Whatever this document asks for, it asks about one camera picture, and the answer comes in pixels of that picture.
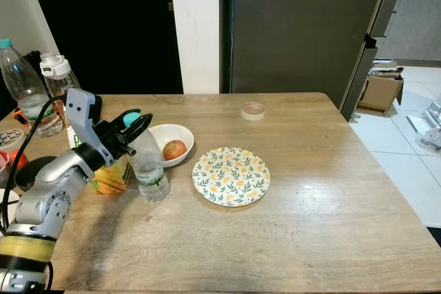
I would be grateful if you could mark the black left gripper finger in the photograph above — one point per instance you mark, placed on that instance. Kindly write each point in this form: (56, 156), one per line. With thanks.
(131, 139)
(144, 125)

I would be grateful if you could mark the small clear bottle teal cap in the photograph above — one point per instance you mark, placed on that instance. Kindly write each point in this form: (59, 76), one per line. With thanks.
(151, 173)

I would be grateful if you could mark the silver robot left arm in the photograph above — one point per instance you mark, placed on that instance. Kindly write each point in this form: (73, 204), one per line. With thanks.
(52, 194)

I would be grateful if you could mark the dark grey fridge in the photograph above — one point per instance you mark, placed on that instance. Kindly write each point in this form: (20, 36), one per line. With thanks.
(296, 25)

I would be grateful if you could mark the white ceramic bowl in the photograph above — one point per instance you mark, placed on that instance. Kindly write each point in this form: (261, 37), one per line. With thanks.
(179, 132)

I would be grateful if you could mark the red apple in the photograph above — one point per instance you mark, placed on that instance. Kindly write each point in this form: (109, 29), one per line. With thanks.
(174, 150)

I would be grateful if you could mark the fruit juice carton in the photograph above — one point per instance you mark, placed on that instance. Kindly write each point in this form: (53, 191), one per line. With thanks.
(110, 180)

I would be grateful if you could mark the clear sports bottle white lid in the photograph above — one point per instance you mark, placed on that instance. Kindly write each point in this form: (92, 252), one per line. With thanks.
(58, 74)

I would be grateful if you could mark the black bowl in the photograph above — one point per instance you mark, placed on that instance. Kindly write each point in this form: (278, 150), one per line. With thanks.
(34, 173)

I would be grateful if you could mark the orange black tool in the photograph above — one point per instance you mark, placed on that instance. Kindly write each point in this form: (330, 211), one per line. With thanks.
(19, 113)

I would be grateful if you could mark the orange bottle cap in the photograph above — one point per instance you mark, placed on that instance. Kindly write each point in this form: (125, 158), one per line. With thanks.
(18, 159)

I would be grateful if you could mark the floral lemon print plate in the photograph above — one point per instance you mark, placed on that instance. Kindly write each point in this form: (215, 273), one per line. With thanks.
(231, 177)

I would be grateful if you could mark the white printed tape roll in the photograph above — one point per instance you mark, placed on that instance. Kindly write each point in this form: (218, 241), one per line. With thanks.
(7, 144)

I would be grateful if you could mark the large clear bottle teal cap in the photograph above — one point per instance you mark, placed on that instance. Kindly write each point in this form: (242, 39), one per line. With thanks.
(22, 77)

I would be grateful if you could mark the beige masking tape roll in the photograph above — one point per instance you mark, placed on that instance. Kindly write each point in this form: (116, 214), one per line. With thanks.
(253, 116)

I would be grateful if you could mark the black room door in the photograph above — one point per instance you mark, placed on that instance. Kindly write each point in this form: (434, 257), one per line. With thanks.
(96, 25)

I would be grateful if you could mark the red sauce bowl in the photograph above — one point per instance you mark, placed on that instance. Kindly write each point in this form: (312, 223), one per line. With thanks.
(3, 162)

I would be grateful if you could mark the white oval plate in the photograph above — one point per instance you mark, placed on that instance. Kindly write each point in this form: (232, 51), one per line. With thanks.
(5, 204)

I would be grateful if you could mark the wooden dining table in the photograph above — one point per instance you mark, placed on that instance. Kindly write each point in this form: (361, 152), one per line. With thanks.
(337, 191)

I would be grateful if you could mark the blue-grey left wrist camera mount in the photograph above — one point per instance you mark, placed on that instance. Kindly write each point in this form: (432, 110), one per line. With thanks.
(81, 111)

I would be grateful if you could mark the metal frame piece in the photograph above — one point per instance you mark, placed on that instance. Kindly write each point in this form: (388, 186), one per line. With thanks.
(427, 132)

